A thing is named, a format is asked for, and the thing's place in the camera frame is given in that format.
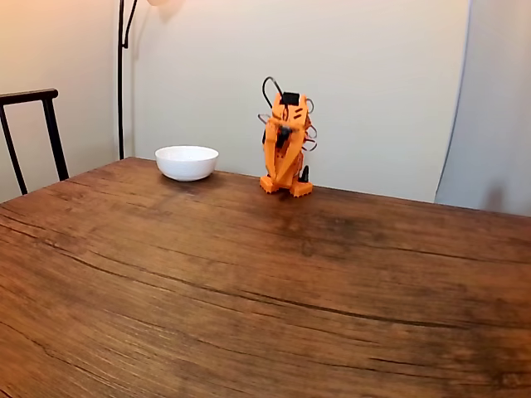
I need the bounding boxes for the white bowl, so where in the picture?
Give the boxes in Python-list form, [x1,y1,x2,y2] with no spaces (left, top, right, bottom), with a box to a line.
[154,144,220,182]

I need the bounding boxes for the white backdrop sheet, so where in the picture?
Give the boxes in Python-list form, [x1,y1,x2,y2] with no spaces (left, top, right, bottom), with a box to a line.
[131,0,472,205]

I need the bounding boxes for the black floor lamp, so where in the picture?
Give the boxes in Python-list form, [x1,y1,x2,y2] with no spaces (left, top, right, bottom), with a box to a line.
[117,0,186,161]

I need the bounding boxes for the black wooden chair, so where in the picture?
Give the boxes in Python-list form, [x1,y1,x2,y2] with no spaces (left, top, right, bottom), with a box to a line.
[0,88,71,197]

